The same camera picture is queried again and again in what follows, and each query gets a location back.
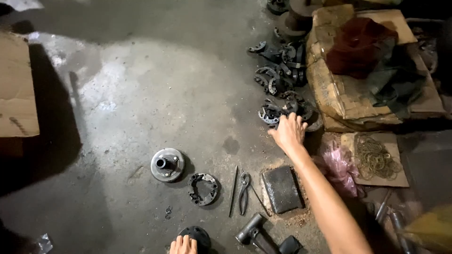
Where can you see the person's right hand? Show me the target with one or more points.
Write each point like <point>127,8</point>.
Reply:
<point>290,136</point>

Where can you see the person's left hand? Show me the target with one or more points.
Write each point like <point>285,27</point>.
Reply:
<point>183,247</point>

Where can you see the grey clutch shoe assembly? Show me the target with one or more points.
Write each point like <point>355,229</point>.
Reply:
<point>269,113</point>

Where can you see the black round clutch plate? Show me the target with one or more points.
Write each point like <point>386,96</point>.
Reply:
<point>197,234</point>

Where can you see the small metal rings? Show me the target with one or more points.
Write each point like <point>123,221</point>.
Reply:
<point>168,211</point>

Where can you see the dark metal block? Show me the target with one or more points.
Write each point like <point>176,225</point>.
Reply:
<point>282,189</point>

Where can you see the pink plastic bag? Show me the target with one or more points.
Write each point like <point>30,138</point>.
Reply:
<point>338,169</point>

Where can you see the pile of black clutch parts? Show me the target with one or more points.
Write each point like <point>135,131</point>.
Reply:
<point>282,70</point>

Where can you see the worn cardboard box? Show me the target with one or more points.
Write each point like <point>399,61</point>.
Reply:
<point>342,95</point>

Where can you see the metal hammer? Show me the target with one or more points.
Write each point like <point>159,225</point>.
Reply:
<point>251,229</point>

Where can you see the thin metal rod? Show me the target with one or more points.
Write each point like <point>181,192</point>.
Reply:
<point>233,192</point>

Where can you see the metal pliers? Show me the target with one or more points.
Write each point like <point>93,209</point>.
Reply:
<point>243,193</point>

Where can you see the metal clutch hub disc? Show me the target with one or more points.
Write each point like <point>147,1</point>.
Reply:
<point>167,164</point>

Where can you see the black rounded part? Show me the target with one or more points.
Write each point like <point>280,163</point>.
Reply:
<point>290,245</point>

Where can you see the dark red cloth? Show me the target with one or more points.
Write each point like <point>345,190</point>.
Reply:
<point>358,46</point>

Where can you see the small cardboard piece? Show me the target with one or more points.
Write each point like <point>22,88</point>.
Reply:
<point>397,176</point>

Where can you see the metal pipe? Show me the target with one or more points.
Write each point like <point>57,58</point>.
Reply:
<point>383,206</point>
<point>400,229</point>

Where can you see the brown metal pulley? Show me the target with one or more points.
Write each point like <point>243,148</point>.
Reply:
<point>298,17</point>

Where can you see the dark green cloth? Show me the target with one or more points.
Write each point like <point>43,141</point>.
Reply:
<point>395,81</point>

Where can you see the clear plastic scrap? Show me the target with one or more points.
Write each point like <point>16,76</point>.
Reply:
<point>44,243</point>

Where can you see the heap of dark metal parts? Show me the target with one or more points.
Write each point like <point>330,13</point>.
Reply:
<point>429,46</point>

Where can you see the yellow object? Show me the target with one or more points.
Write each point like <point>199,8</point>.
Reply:
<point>431,225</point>

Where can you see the flat cardboard sheet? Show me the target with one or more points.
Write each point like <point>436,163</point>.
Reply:
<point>16,88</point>

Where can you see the white paper scrap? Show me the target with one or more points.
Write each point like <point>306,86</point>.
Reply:
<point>22,3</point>

